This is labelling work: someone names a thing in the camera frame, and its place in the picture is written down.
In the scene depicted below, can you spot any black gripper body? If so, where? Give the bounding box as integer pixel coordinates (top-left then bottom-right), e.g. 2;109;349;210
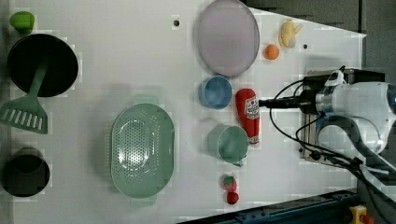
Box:
259;96;318;114

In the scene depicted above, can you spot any red plush ketchup bottle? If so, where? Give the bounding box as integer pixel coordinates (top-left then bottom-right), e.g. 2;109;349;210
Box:
235;89;261;145

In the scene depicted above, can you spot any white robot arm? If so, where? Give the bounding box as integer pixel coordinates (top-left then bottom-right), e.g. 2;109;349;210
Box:
259;82;395;188

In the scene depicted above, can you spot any green plastic strainer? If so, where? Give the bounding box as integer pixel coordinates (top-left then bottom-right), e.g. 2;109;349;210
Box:
110;94;175;206

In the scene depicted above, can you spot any silver toaster oven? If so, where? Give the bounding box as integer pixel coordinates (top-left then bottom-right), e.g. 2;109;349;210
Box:
300;68;386;166

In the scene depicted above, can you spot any orange toy fruit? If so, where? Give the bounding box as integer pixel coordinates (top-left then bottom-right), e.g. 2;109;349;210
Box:
264;44;279;60

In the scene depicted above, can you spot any yellow toy banana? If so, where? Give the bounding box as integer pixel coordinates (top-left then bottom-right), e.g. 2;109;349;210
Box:
278;20;303;49

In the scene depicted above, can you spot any green plastic mug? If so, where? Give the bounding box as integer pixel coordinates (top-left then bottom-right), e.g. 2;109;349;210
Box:
207;125;249;167

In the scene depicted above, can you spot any blue plastic cup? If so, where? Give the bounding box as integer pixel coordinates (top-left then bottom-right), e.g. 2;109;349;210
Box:
198;76;233;109

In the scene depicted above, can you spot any lilac round plate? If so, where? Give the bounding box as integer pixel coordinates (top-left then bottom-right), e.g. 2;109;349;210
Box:
197;0;260;77

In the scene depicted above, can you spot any red toy strawberry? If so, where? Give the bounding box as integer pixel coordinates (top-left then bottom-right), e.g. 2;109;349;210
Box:
223;176;237;192

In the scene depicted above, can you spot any yellow red clamp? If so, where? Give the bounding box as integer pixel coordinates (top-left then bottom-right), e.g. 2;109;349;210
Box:
349;205;375;224

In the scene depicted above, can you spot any green plastic spatula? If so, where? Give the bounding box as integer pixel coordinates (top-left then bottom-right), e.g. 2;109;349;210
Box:
0;57;49;134

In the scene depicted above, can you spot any black frying pan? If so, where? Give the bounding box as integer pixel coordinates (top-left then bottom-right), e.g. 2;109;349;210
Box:
7;33;79;98

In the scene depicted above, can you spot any black round pot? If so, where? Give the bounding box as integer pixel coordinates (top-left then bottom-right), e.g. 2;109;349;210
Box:
1;147;50;198

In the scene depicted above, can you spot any green toy pepper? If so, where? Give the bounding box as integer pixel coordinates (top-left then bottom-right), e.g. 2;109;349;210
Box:
9;11;35;35

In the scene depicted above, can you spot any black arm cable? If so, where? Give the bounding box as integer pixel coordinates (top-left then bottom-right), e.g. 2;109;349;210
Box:
269;78;396;224

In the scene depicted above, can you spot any blue metal rail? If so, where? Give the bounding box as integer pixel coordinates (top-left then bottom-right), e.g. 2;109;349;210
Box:
178;190;360;224

